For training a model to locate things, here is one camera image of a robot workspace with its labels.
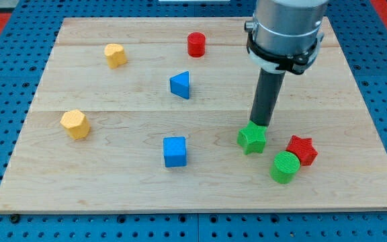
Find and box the blue triangle block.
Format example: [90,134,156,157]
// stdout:
[169,71,189,99]

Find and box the yellow hexagon block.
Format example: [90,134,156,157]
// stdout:
[60,110,91,140]

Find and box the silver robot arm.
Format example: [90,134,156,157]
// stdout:
[245,0,328,75]

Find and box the blue cube block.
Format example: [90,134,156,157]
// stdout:
[163,136,187,167]

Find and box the black pusher rod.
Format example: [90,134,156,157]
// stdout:
[250,69,286,126]

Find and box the red cylinder block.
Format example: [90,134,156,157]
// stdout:
[187,32,206,58]

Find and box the green cylinder block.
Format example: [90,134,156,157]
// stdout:
[270,151,300,184]

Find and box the red star block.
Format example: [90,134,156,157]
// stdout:
[286,135,318,166]

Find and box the wooden board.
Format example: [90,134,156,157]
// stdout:
[0,17,387,214]

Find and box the green star block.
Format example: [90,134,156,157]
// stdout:
[236,120,267,155]

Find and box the yellow heart block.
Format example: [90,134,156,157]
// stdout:
[104,44,128,69]

